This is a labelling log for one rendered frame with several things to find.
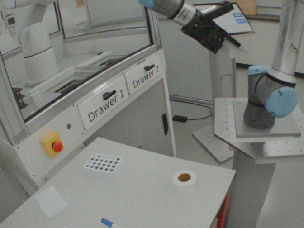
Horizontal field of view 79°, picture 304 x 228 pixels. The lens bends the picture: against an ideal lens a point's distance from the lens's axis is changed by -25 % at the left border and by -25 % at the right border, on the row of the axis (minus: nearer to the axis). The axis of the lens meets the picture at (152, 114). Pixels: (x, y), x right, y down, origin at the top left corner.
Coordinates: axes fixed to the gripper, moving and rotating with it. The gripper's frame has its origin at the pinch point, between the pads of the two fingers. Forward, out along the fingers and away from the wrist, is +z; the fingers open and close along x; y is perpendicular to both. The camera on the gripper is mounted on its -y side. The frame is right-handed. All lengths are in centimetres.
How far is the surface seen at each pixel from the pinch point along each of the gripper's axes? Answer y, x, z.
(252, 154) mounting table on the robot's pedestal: 25.4, 14.8, 20.4
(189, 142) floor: 97, -91, 71
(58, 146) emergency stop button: 57, 7, -37
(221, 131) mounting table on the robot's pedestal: 31.1, -2.4, 16.2
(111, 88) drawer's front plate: 47, -27, -23
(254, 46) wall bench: -13, -239, 165
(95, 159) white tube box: 57, 7, -23
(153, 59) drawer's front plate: 36, -56, -6
